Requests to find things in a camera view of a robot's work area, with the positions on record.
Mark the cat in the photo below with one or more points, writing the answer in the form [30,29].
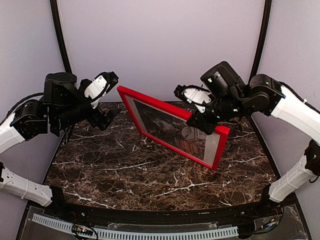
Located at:
[171,130]

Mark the black front rail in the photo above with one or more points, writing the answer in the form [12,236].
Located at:
[240,214]

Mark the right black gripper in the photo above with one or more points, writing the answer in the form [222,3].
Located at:
[207,126]

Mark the white slotted cable duct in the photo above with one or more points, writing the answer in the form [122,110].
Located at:
[97,233]

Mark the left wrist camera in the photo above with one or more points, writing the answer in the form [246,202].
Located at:
[93,90]

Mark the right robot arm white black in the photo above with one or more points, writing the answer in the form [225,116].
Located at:
[276,99]

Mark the black corner post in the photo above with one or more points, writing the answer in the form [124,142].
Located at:
[262,38]
[60,36]

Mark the right black corner post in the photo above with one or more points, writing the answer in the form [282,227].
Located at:
[262,38]

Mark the clear acrylic sheet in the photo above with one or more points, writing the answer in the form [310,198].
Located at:
[172,127]

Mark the left black corner post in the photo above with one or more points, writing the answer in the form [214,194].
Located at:
[60,36]

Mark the red wooden picture frame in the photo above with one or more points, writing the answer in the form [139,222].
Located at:
[214,144]

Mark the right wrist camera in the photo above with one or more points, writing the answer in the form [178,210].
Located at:
[216,84]

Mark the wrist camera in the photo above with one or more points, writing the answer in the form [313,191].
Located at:
[216,84]
[93,90]

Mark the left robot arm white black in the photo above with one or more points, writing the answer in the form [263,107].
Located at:
[37,114]

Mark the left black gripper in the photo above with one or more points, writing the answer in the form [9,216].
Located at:
[96,119]

